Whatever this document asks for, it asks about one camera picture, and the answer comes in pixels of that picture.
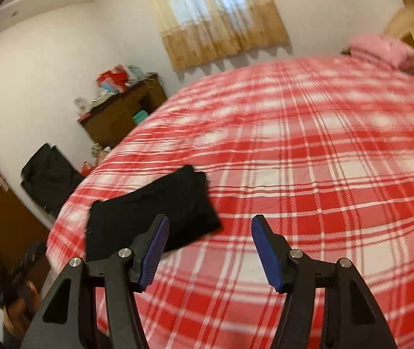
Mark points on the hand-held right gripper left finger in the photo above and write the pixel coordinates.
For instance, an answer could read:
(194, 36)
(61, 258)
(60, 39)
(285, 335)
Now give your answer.
(153, 252)

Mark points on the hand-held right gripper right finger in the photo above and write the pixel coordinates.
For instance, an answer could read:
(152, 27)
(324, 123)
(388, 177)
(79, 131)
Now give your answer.
(266, 252)

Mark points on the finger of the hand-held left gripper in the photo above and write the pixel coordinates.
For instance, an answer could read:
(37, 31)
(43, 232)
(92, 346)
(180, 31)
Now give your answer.
(30, 258)

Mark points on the black pants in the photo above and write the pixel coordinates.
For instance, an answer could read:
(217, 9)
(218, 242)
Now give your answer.
(156, 207)

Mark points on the person's left hand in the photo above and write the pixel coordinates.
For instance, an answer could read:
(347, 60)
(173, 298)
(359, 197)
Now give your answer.
(20, 309)

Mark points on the brown wooden door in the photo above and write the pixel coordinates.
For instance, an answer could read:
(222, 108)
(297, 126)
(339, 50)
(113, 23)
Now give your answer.
(3, 218)

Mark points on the black suitcase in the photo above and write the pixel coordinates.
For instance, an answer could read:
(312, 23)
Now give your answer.
(50, 178)

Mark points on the red plaid blanket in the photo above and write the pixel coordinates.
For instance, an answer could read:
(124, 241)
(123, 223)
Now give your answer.
(301, 160)

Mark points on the teal box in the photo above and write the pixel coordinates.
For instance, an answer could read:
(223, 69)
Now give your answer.
(140, 116)

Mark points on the brown wooden desk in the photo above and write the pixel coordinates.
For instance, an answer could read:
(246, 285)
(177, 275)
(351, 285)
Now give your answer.
(119, 112)

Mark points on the red plastic bag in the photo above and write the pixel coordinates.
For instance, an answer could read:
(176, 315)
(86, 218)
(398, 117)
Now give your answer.
(112, 76)

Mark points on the pink pillow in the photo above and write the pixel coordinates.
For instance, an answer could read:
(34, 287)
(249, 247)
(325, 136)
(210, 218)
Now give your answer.
(385, 49)

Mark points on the beige patterned curtain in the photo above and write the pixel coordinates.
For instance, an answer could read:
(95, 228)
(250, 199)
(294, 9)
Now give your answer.
(218, 18)

